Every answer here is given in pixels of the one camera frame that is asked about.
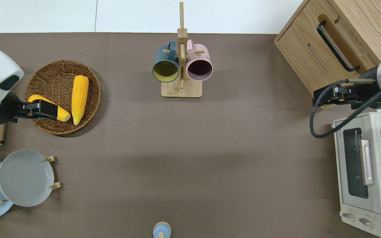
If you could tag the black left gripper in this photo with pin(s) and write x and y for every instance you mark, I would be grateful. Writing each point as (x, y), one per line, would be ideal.
(20, 111)

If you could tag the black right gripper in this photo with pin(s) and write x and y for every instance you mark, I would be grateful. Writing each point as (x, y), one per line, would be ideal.
(359, 96)

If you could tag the pink mug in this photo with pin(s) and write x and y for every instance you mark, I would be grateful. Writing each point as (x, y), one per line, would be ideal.
(200, 62)

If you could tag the yellow corn cob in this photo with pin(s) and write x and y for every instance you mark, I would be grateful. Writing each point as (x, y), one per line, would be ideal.
(79, 96)
(63, 115)

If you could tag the round brown wicker basket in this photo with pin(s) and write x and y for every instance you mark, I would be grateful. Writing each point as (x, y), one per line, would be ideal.
(55, 79)

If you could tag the grey plate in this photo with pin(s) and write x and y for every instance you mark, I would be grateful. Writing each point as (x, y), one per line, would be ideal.
(25, 178)

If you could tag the wooden cabinet box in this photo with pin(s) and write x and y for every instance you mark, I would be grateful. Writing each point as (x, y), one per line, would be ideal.
(359, 23)

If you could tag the wooden plate rack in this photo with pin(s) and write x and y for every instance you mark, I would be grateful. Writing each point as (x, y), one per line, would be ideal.
(55, 185)

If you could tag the white toaster oven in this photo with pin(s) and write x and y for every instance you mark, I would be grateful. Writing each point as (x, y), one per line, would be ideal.
(356, 198)

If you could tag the dark teal mug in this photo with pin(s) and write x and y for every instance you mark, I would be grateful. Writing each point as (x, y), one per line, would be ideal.
(164, 59)

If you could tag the wooden mug tree stand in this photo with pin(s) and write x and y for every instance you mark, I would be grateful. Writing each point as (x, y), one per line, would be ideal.
(181, 89)

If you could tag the brown table mat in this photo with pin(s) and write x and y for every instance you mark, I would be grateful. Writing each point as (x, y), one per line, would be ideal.
(190, 148)

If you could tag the blue bell on wooden base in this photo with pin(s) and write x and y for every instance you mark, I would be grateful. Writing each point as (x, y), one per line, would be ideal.
(161, 230)

